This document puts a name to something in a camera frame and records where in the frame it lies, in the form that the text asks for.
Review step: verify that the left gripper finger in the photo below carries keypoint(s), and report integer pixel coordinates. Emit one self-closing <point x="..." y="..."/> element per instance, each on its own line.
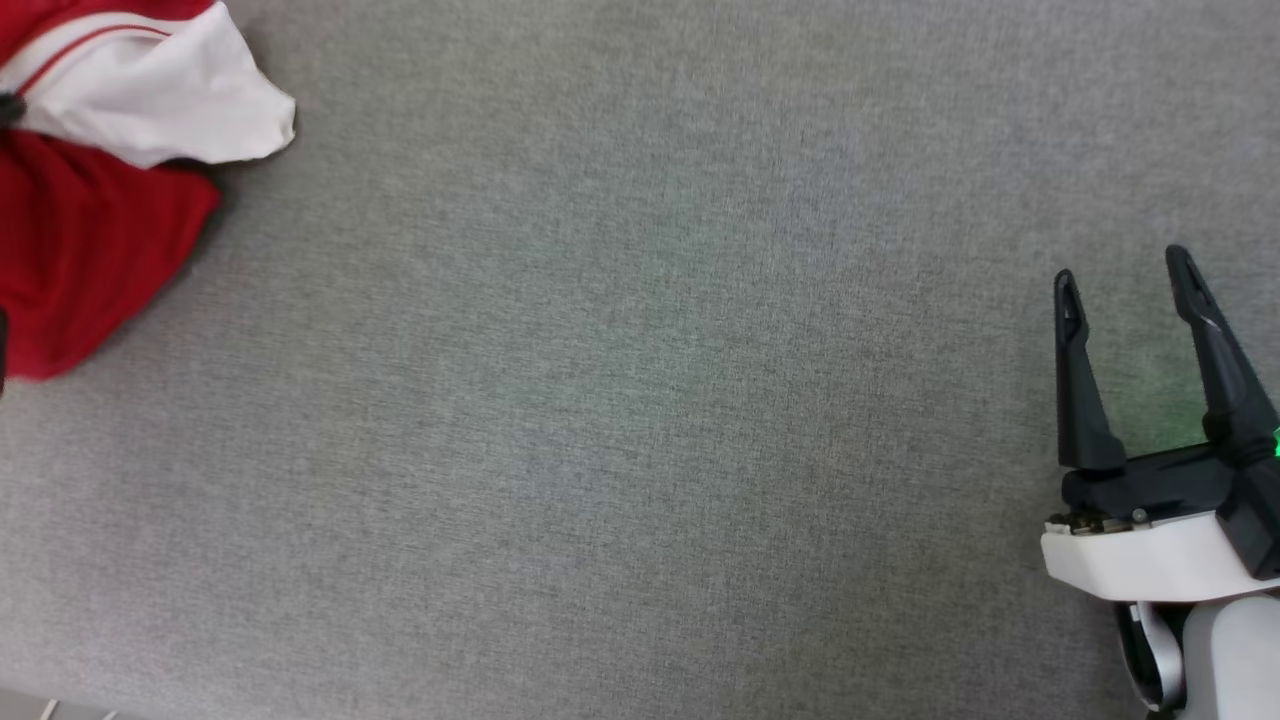
<point x="9" y="108"/>

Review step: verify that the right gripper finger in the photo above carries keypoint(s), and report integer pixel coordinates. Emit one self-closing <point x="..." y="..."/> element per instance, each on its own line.
<point x="1078" y="410"/>
<point x="1225" y="370"/>

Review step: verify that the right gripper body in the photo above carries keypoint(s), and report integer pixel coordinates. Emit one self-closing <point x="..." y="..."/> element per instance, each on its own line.
<point x="1150" y="555"/>

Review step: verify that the red and white jersey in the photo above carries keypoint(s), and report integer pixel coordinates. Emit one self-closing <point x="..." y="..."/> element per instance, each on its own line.
<point x="90" y="240"/>

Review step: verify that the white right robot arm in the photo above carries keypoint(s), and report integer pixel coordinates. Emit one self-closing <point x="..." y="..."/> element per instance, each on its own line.
<point x="1230" y="660"/>

